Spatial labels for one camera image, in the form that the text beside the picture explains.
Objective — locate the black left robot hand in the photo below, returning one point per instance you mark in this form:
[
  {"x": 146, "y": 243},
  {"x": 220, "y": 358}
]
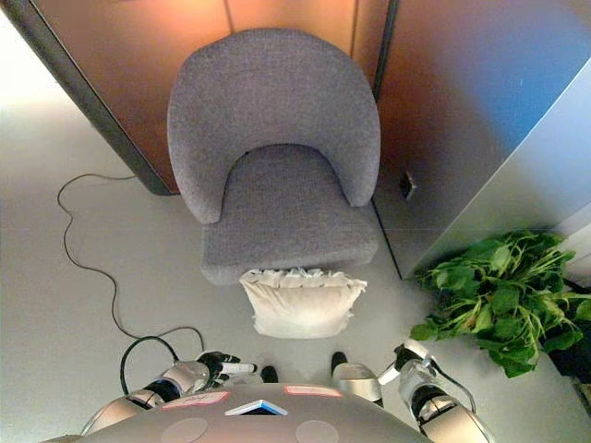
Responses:
[{"x": 217, "y": 364}]

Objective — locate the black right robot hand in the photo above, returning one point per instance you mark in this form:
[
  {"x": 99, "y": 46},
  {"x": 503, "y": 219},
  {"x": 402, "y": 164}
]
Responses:
[{"x": 412, "y": 353}]

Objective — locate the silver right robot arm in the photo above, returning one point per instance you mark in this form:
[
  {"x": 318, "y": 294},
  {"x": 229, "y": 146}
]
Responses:
[{"x": 434, "y": 406}]

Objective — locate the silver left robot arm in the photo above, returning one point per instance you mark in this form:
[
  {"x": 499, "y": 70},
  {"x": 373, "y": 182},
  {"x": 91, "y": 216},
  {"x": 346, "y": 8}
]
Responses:
[{"x": 180, "y": 380}]

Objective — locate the white fringed pillow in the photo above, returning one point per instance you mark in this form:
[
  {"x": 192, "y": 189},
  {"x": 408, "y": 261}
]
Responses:
[{"x": 300, "y": 304}]

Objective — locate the black left robot foot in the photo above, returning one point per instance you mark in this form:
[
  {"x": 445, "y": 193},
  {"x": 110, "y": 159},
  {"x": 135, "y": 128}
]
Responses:
[{"x": 269, "y": 374}]

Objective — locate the black robot foot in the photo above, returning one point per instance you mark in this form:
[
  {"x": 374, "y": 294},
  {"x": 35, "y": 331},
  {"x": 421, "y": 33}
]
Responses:
[
  {"x": 339, "y": 359},
  {"x": 269, "y": 374}
]

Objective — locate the silver right robot leg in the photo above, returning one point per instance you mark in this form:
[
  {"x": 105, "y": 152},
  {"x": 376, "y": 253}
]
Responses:
[{"x": 358, "y": 380}]

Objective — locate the grey robot torso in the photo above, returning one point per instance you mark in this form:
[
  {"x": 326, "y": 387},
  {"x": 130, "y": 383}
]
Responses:
[{"x": 258, "y": 420}]

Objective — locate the black right robot foot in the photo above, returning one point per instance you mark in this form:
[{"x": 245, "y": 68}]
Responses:
[{"x": 339, "y": 359}]

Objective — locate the green leafy plant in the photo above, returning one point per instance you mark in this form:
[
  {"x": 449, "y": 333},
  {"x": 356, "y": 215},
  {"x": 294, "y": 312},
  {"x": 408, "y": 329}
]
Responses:
[{"x": 503, "y": 295}]

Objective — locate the black plant pot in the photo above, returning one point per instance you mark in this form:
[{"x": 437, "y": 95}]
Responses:
[{"x": 572, "y": 364}]

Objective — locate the grey fabric armchair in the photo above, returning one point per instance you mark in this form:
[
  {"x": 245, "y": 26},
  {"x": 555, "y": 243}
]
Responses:
[{"x": 277, "y": 120}]

